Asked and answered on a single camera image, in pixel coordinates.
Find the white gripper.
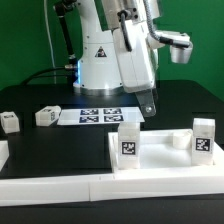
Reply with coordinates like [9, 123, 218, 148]
[113, 23, 156, 117]

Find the white square tabletop tray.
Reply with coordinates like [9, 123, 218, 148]
[108, 129, 224, 176]

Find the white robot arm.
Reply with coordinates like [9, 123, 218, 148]
[54, 0, 158, 117]

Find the white sheet with AprilTags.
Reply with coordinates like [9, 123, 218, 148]
[58, 107, 144, 126]

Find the white block at left edge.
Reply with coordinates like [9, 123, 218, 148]
[0, 141, 9, 171]

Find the white U-shaped obstacle fence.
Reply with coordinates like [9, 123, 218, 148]
[0, 170, 224, 206]

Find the black cable bundle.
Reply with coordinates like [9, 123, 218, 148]
[19, 0, 80, 86]

